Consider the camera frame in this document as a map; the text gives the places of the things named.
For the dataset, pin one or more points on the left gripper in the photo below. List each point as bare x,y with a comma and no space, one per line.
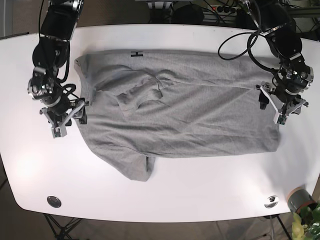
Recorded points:
288,82

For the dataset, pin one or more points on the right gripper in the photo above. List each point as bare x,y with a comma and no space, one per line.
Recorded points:
61,105

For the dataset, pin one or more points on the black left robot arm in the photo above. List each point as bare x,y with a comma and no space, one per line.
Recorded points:
273,23

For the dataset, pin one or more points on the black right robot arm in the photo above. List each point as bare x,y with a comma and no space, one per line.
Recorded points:
51,60

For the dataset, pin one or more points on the left table grommet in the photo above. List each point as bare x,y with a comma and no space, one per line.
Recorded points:
54,202

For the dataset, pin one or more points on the table grommet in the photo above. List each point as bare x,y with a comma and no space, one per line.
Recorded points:
271,202
54,202

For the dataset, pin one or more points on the right table grommet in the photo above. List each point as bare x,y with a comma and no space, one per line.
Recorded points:
271,202

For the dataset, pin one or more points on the white power strip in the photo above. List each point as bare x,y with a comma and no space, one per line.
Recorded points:
224,9

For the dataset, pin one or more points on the grey plant pot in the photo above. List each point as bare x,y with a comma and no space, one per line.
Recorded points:
299,198

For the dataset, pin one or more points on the black folding stand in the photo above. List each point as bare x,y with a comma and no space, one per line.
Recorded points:
62,232

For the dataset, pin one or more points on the green potted plant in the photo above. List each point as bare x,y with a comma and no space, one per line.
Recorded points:
306,223

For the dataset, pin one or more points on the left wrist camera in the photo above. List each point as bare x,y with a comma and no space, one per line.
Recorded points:
281,119

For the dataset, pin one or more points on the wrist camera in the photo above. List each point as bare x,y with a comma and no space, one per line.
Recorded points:
281,119
59,132

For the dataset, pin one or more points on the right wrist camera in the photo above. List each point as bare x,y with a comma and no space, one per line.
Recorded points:
59,132

